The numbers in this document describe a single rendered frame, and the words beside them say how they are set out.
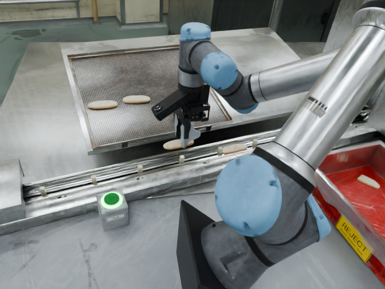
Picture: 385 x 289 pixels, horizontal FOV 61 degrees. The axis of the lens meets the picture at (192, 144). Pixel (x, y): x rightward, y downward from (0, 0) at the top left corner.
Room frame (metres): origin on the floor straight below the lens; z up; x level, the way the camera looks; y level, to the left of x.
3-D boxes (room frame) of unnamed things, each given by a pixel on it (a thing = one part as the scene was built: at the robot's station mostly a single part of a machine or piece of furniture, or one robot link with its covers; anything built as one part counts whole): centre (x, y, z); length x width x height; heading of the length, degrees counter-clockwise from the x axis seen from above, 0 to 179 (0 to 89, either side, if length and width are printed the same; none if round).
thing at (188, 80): (0.80, 0.02, 1.16); 0.08 x 0.08 x 0.05
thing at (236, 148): (0.88, -0.15, 0.86); 0.10 x 0.04 x 0.01; 117
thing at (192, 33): (0.80, 0.02, 1.24); 0.09 x 0.08 x 0.11; 30
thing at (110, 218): (0.56, 0.20, 0.84); 0.08 x 0.08 x 0.11; 27
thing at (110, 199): (0.56, 0.20, 0.90); 0.04 x 0.04 x 0.02
